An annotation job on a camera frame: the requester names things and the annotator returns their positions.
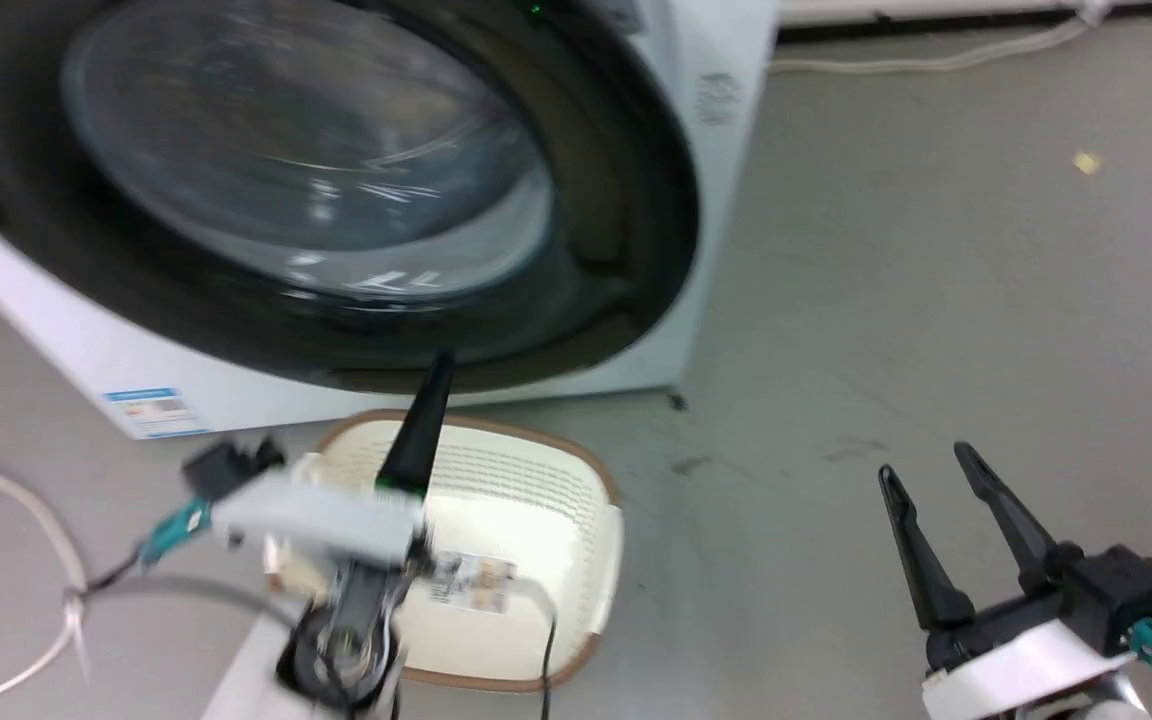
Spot cream plastic laundry basket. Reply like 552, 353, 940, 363
268, 409, 626, 693

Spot white printed basket label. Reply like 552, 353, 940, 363
423, 550, 518, 615

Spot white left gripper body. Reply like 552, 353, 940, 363
210, 458, 434, 567

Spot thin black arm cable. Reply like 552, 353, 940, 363
496, 575, 561, 720

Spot white floor cable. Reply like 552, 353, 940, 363
768, 0, 1119, 76

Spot black round glass washer door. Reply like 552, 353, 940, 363
0, 0, 703, 395

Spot white front-load washing machine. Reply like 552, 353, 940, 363
0, 0, 783, 442

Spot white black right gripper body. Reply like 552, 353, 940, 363
920, 590, 1139, 720

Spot blue white energy label sticker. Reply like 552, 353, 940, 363
102, 385, 212, 441

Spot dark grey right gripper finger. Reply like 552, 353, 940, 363
952, 441, 1059, 595
876, 465, 978, 632

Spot white looped hose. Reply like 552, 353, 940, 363
0, 284, 93, 717

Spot teal plug left camera cable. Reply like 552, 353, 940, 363
76, 498, 215, 599

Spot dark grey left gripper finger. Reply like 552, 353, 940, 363
375, 349, 458, 498

